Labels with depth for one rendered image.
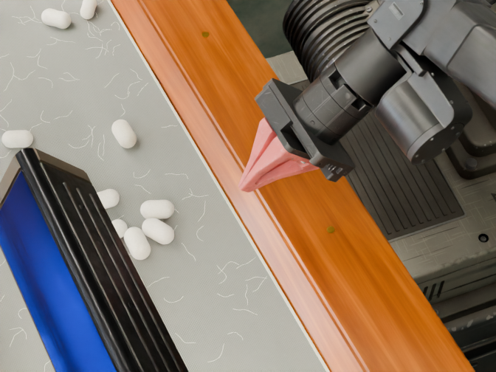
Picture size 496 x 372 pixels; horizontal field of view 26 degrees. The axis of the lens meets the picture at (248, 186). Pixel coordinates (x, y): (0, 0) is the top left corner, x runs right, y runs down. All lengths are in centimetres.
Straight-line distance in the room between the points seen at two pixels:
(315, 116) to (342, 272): 19
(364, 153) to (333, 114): 55
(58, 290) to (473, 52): 41
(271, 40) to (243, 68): 104
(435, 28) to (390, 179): 61
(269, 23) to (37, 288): 163
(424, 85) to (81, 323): 40
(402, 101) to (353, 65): 6
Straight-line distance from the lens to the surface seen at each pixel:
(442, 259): 146
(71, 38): 133
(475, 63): 92
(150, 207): 115
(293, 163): 105
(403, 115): 96
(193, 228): 116
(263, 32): 231
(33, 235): 75
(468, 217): 150
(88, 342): 70
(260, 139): 102
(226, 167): 118
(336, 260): 111
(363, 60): 98
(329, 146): 101
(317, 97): 99
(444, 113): 95
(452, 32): 93
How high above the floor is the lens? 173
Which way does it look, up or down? 57 degrees down
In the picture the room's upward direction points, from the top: straight up
